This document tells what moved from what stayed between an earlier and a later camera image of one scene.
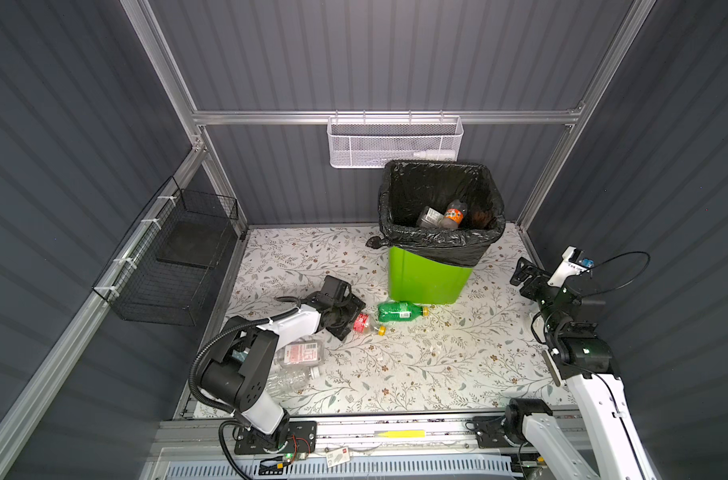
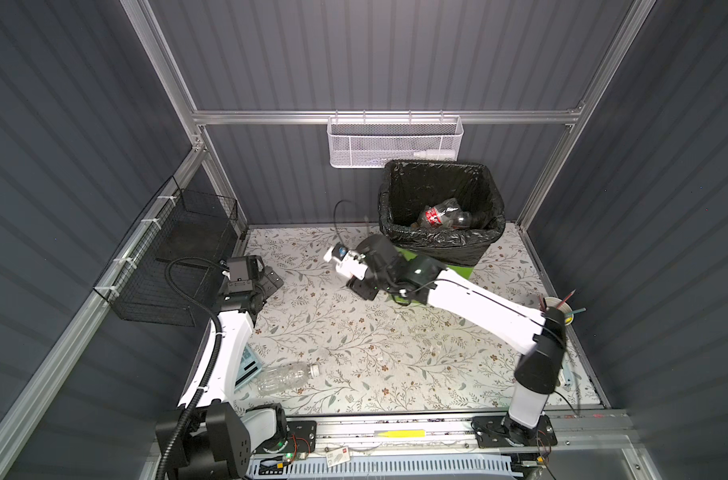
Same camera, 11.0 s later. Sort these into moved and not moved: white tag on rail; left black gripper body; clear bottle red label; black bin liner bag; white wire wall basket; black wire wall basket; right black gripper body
Moved: clear bottle red label; right black gripper body; left black gripper body
Not moved: white wire wall basket; white tag on rail; black wire wall basket; black bin liner bag
